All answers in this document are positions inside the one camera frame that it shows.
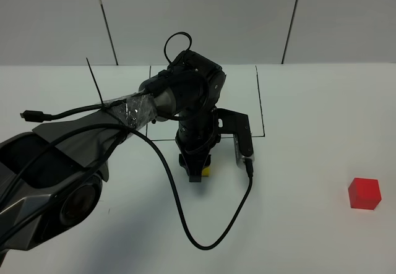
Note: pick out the yellow cube block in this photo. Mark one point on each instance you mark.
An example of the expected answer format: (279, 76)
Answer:
(206, 171)

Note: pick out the black cable tie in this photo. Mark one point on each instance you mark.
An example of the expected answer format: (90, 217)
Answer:
(96, 87)

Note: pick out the red cube block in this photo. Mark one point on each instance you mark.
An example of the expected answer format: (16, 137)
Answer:
(364, 193)

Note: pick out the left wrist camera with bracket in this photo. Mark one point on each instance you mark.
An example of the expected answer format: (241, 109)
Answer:
(237, 124)

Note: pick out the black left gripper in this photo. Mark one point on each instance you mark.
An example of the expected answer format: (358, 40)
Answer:
(195, 138)

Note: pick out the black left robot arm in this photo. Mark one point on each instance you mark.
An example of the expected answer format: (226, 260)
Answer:
(52, 177)

